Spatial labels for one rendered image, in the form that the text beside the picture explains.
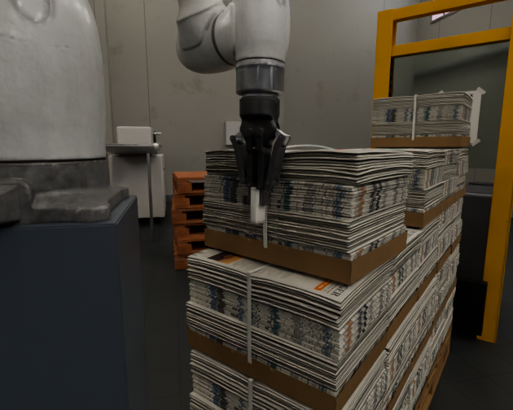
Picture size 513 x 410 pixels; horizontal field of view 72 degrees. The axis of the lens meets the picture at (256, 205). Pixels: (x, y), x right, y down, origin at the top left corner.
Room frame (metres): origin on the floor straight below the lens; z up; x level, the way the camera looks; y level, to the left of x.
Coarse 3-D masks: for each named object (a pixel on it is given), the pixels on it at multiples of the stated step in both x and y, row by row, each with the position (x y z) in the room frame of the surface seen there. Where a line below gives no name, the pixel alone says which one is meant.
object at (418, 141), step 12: (372, 144) 1.68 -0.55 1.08; (384, 144) 1.65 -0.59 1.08; (396, 144) 1.62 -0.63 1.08; (408, 144) 1.59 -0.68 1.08; (420, 144) 1.56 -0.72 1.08; (432, 144) 1.53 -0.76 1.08; (444, 144) 1.50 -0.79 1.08; (456, 144) 1.47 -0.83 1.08; (468, 144) 1.66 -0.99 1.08; (456, 240) 1.55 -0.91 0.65
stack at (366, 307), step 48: (432, 240) 1.16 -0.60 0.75; (192, 288) 0.76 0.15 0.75; (240, 288) 0.67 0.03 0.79; (288, 288) 0.59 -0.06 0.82; (336, 288) 0.58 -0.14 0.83; (384, 288) 0.71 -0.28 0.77; (432, 288) 1.18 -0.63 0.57; (240, 336) 0.66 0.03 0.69; (288, 336) 0.60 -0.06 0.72; (336, 336) 0.54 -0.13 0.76; (432, 336) 1.26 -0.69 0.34; (240, 384) 0.67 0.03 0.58; (336, 384) 0.54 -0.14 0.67; (384, 384) 0.76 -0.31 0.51; (432, 384) 1.34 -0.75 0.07
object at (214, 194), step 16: (208, 160) 0.80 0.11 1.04; (224, 160) 0.77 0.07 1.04; (208, 176) 0.80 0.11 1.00; (224, 176) 0.77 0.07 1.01; (208, 192) 0.80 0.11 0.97; (224, 192) 0.77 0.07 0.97; (240, 192) 0.74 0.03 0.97; (208, 208) 0.80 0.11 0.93; (224, 208) 0.76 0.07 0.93; (240, 208) 0.73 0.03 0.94; (208, 224) 0.80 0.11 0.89; (224, 224) 0.77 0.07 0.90; (240, 224) 0.73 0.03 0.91
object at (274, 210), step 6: (270, 156) 0.69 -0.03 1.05; (300, 156) 0.75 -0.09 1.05; (276, 186) 0.68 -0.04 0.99; (270, 192) 0.69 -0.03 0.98; (276, 192) 0.69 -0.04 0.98; (270, 198) 0.69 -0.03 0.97; (276, 198) 0.68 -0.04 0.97; (270, 204) 0.69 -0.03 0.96; (276, 204) 0.67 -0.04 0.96; (270, 210) 0.68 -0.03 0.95; (276, 210) 0.67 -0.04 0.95; (270, 216) 0.68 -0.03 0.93; (276, 216) 0.67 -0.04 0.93; (270, 222) 0.68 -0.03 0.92; (276, 222) 0.67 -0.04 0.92; (258, 228) 0.70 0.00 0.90; (270, 228) 0.68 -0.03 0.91; (276, 228) 0.67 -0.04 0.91; (258, 234) 0.70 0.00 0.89; (270, 234) 0.68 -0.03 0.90; (276, 234) 0.67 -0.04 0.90; (270, 240) 0.69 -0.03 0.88; (276, 240) 0.68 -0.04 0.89
